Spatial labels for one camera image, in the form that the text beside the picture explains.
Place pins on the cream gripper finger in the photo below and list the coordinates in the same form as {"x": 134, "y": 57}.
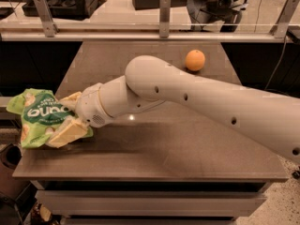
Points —
{"x": 70, "y": 101}
{"x": 71, "y": 130}

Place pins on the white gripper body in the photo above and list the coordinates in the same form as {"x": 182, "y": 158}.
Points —
{"x": 89, "y": 105}

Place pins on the green rice chip bag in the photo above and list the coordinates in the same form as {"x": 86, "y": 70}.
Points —
{"x": 41, "y": 115}

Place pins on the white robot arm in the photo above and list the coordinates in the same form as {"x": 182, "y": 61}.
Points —
{"x": 269, "y": 119}

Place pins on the brown bin lower left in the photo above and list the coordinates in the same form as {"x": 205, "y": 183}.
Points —
{"x": 12, "y": 190}

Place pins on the black equipment box left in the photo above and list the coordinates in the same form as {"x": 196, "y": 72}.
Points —
{"x": 73, "y": 9}

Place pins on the orange fruit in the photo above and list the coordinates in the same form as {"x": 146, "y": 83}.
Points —
{"x": 195, "y": 60}

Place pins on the seated person in background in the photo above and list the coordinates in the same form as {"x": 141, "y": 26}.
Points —
{"x": 203, "y": 12}

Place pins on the left metal railing bracket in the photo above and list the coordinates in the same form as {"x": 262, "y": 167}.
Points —
{"x": 44, "y": 13}

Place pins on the metal railing bracket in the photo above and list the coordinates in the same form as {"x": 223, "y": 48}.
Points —
{"x": 44, "y": 13}
{"x": 164, "y": 18}
{"x": 280, "y": 28}

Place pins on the horizontal metal rail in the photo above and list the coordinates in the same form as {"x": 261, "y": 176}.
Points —
{"x": 181, "y": 36}

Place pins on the middle metal railing bracket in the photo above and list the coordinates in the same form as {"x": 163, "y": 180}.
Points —
{"x": 164, "y": 18}

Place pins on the right metal railing bracket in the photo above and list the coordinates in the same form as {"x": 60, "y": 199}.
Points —
{"x": 280, "y": 28}

